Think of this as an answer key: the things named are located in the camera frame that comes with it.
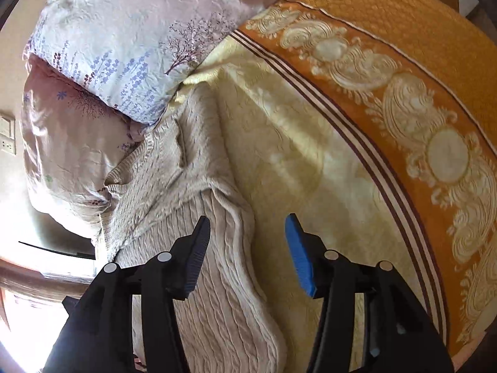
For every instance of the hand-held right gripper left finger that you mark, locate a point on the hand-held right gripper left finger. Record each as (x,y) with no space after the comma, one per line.
(193,264)

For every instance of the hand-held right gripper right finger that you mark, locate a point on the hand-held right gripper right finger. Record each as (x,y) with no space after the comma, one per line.
(301,256)

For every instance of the wooden bed frame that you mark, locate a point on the wooden bed frame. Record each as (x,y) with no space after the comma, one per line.
(39,276)

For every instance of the pink floral pillow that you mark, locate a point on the pink floral pillow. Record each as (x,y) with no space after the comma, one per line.
(66,143)

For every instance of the lavender tree print pillow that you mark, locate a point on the lavender tree print pillow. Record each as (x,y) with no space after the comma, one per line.
(128,27)

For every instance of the yellow orange patterned bed sheet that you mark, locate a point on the yellow orange patterned bed sheet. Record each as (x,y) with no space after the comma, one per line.
(291,143)

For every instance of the beige wall switch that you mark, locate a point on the beige wall switch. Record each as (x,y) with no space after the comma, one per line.
(7,136)

